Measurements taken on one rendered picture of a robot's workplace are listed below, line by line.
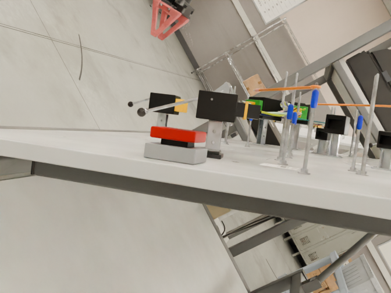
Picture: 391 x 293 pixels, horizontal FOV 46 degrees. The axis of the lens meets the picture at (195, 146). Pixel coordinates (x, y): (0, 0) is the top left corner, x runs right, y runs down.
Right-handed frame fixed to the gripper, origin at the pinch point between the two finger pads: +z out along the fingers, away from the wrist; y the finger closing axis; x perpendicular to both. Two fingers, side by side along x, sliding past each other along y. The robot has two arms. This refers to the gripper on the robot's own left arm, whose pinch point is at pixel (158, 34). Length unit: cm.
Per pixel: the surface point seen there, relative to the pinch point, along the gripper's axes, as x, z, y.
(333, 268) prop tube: -70, 33, 37
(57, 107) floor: 86, 72, 155
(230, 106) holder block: -27.3, 2.7, -38.0
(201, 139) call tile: -28, 6, -54
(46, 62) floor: 115, 55, 171
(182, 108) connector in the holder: -13.9, 11.3, -1.2
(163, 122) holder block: -11.5, 16.7, -0.4
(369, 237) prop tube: -74, 19, 38
